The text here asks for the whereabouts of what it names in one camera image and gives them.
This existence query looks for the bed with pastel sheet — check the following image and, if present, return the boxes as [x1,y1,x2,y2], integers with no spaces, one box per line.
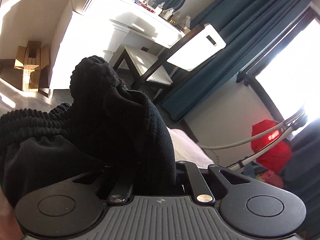
[0,77,215,233]

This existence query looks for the dark chair with white back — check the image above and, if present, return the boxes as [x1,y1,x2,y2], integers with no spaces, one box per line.
[112,24,227,100]

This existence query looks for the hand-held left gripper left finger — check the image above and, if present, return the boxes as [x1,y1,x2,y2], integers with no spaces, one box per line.
[71,169,134,204]

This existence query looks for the black pants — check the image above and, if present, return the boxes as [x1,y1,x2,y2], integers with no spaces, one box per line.
[0,55,178,208]

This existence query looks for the pink garment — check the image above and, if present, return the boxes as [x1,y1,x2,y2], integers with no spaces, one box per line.
[257,169,284,188]

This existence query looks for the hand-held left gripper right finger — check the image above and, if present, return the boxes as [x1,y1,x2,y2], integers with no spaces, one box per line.
[176,160,253,203]

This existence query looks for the group of cosmetic bottles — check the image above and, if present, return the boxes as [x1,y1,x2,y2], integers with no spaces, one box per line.
[155,1,193,33]

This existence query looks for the cardboard boxes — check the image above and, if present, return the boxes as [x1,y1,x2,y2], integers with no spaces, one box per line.
[14,40,50,92]

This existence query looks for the garment steamer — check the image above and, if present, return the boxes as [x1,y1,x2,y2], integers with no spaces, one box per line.
[199,110,308,173]

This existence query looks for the blue garment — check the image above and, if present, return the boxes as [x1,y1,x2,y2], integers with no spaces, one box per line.
[244,161,262,179]

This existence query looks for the short teal curtain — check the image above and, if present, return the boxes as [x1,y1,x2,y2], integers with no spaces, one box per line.
[161,0,313,123]

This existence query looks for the white vanity table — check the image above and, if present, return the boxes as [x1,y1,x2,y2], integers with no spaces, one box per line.
[49,0,185,98]

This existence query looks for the dark framed window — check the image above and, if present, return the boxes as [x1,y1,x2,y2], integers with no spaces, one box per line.
[237,5,320,140]

